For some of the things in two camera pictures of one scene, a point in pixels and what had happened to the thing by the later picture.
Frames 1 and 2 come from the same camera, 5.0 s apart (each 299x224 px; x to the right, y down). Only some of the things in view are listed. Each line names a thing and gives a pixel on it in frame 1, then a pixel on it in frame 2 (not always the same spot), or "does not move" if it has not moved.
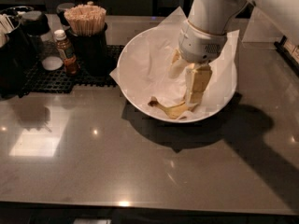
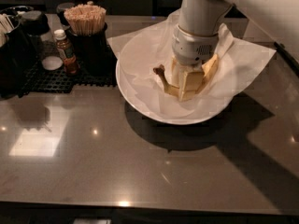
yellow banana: x=177 y=111 → x=209 y=62
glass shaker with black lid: x=35 y=25 does not move
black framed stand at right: x=287 y=56 does not move
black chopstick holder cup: x=92 y=53 does not move
